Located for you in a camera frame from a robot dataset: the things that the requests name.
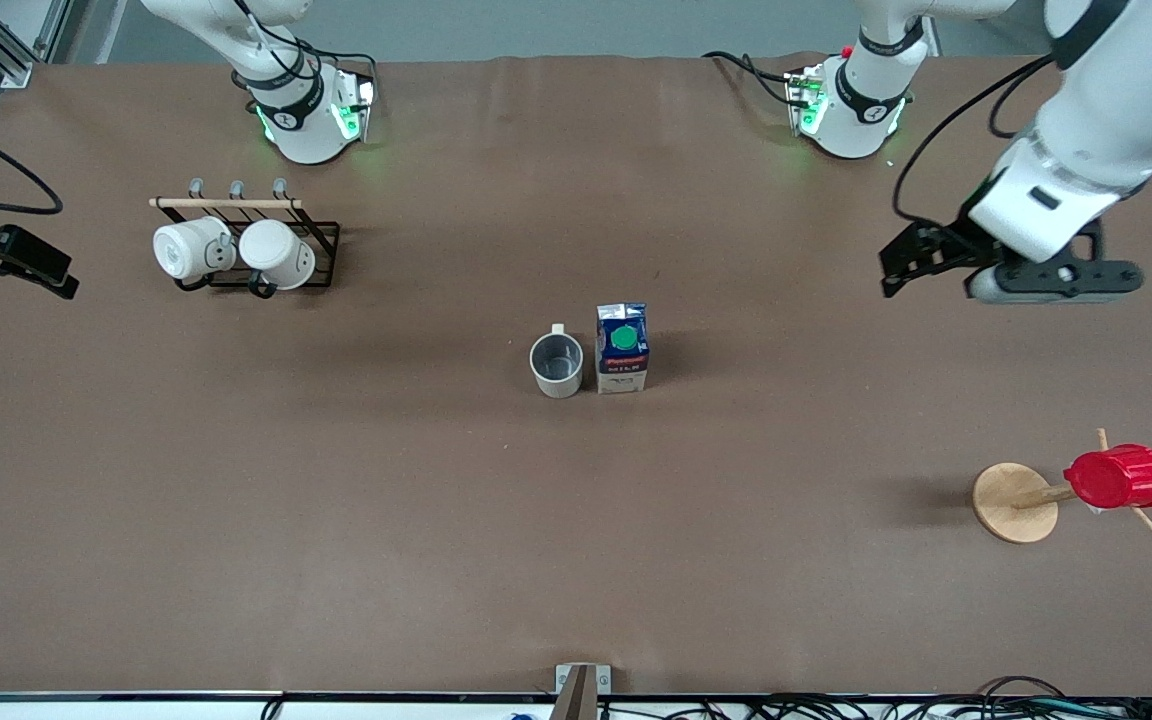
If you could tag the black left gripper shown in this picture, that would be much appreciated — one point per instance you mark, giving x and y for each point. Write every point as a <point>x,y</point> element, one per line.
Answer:
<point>948,243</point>

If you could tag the brown camera pole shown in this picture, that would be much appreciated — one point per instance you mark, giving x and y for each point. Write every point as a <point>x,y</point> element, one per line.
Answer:
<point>576,700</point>

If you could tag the wooden cup tree stand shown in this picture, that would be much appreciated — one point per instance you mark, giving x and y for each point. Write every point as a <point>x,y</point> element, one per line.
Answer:
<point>1011,500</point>

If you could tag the grey metal mounting bracket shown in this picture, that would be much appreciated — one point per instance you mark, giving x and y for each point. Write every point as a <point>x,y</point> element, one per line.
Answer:
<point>564,675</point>

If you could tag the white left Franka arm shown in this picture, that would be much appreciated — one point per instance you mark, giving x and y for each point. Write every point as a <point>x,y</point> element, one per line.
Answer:
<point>1086,150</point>

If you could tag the white ceramic mug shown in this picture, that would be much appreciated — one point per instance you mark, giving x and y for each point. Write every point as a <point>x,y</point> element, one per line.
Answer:
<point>276,250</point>
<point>181,250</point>

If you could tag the white mug with grey inside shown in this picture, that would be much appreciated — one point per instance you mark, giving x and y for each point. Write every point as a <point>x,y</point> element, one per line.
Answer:
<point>558,385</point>

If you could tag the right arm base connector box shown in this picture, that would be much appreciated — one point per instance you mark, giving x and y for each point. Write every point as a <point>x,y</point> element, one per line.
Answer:
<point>354,110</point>

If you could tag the red plastic cup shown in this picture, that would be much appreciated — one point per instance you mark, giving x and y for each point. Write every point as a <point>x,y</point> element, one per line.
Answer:
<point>1121,478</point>

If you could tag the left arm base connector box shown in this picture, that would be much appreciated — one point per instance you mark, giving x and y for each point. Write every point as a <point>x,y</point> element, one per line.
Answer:
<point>806,100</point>

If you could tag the blue milk carton green cap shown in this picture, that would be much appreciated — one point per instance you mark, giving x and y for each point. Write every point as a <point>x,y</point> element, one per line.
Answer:
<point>622,375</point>

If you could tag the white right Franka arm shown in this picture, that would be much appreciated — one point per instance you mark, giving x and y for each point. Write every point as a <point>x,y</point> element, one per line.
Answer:
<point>286,120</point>

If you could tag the aluminium frame profile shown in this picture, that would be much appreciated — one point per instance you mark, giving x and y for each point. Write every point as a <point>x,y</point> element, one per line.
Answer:
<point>11,70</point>

